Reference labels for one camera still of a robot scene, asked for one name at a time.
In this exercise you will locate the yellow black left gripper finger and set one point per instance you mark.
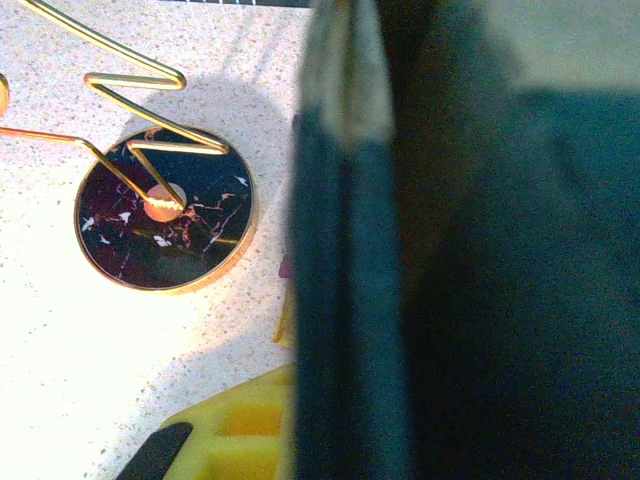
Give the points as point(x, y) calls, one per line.
point(240, 435)

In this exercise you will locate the yellow snack bag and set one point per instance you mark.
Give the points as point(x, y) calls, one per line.
point(286, 325)

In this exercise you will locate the brown cardboard paper box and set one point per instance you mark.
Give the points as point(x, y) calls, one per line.
point(350, 300)

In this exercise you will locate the purple candy bag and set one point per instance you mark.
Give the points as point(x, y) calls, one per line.
point(285, 267)

